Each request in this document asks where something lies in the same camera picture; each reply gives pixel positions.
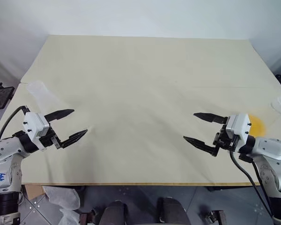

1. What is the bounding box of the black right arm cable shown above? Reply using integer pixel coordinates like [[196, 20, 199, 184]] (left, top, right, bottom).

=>
[[229, 150, 274, 218]]

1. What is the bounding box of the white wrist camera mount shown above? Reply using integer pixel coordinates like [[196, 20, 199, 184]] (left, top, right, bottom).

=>
[[23, 112, 50, 144], [225, 113, 253, 142]]

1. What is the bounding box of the black metal stand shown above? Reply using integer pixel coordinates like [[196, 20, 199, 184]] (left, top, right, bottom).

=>
[[0, 79, 15, 111]]

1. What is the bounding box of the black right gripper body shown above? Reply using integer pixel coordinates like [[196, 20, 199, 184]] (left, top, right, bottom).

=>
[[212, 122, 239, 151]]

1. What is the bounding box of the dark rounded shape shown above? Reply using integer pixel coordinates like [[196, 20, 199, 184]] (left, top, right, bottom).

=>
[[156, 196, 191, 225], [104, 200, 130, 225]]

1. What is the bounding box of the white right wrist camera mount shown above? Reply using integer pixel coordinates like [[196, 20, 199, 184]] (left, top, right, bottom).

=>
[[225, 113, 253, 142]]

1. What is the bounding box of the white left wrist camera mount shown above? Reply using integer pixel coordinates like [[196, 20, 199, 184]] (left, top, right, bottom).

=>
[[23, 112, 50, 144]]

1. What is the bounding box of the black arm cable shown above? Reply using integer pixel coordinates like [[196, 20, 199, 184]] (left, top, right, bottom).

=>
[[229, 150, 274, 218], [0, 105, 30, 142]]

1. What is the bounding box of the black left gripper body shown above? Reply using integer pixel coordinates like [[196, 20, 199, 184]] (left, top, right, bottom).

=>
[[38, 126, 62, 150]]

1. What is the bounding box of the brown cardboard box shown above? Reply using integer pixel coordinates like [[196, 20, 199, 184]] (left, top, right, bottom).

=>
[[25, 185, 47, 200]]

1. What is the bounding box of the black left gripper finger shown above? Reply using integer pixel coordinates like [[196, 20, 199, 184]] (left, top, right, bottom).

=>
[[44, 108, 75, 123], [58, 129, 89, 150]]

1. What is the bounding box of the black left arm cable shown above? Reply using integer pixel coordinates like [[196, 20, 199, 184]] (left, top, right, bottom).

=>
[[0, 105, 30, 142]]

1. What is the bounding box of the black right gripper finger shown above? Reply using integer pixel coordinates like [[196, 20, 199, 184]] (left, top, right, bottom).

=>
[[183, 135, 220, 158], [192, 112, 229, 125]]

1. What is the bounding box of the large clear plastic bottle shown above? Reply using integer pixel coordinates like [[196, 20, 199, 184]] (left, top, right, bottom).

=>
[[247, 91, 281, 139]]

